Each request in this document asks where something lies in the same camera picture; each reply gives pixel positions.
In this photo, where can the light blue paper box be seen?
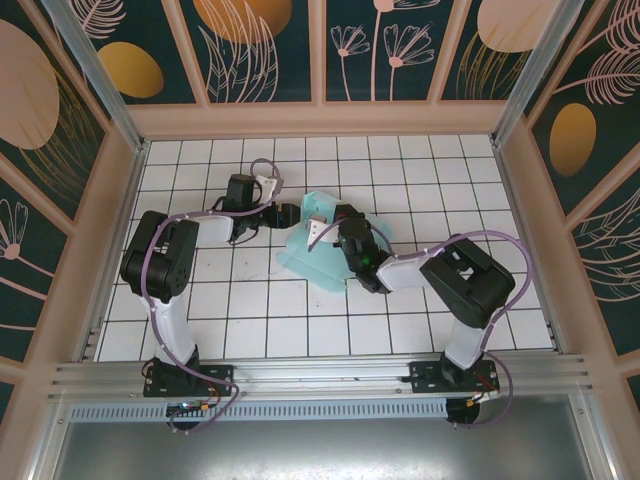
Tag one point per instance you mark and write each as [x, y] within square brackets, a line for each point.
[320, 270]

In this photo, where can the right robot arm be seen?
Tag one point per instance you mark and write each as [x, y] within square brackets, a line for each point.
[470, 280]

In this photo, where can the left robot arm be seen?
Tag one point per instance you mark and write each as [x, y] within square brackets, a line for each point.
[160, 255]

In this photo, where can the teal panel pink flower outlines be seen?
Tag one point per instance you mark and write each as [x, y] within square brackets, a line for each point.
[360, 75]

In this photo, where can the teal panel big orange disc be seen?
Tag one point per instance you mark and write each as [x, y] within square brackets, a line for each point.
[300, 60]

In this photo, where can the teal panel small orange oval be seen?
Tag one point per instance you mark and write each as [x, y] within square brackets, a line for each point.
[150, 50]

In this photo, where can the teal panel pink disc leaves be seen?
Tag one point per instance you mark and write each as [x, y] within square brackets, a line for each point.
[480, 70]

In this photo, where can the dark framed picture lower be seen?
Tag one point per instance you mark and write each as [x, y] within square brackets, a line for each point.
[50, 150]

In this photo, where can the dark framed picture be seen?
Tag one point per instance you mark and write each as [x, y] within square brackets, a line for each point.
[25, 280]
[50, 150]

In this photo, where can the grey metal sheet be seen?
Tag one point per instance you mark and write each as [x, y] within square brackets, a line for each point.
[320, 450]

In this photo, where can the dark framed picture upper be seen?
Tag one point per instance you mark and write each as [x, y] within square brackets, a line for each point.
[25, 280]

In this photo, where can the teal panel pink leaf outlines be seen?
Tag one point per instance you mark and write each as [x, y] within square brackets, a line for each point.
[610, 260]

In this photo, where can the teal panel orange oval feathers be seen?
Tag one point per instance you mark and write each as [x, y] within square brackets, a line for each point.
[610, 125]

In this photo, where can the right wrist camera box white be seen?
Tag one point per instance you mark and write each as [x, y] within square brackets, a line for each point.
[317, 232]

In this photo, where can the aluminium mounting rail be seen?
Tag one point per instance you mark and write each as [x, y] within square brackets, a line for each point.
[320, 375]

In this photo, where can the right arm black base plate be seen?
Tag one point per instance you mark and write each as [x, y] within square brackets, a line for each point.
[425, 377]

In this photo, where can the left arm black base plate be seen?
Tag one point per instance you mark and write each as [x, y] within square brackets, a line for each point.
[220, 380]

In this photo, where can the aluminium frame post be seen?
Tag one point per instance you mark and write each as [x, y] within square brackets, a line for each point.
[100, 80]
[535, 65]

